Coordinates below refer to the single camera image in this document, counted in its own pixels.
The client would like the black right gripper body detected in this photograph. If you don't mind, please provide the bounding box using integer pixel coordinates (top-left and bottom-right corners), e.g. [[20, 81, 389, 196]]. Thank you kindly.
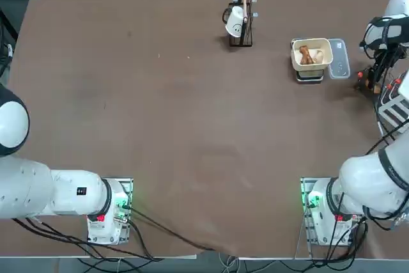
[[376, 47, 402, 71]]

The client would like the pale beige toy food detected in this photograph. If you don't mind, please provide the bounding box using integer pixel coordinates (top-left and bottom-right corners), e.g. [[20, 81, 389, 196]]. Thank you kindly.
[[311, 49, 326, 65]]

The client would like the white digital kitchen scale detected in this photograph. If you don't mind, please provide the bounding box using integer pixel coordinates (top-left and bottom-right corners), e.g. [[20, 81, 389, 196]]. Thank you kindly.
[[295, 67, 325, 85]]

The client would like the translucent container lid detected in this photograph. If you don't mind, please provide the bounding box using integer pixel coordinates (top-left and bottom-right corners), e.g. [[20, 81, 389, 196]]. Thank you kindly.
[[327, 38, 351, 81]]

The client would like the cream plastic tray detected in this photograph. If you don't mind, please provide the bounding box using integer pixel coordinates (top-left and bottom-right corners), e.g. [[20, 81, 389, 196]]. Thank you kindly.
[[291, 38, 335, 72]]

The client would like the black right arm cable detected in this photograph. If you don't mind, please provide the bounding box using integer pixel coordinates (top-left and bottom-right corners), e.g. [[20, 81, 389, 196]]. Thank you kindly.
[[359, 119, 409, 232]]

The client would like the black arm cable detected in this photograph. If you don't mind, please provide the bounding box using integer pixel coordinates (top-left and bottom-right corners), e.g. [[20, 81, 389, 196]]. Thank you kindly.
[[11, 217, 164, 263], [359, 119, 409, 232]]

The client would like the white mug black handle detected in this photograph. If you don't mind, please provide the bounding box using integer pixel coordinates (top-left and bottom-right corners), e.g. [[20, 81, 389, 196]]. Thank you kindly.
[[222, 6, 249, 38]]

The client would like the black table cable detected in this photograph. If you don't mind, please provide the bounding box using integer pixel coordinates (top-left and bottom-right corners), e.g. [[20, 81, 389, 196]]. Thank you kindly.
[[123, 204, 231, 254]]

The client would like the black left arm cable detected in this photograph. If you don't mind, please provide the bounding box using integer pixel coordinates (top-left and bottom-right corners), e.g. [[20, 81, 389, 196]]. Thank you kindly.
[[11, 217, 164, 263]]

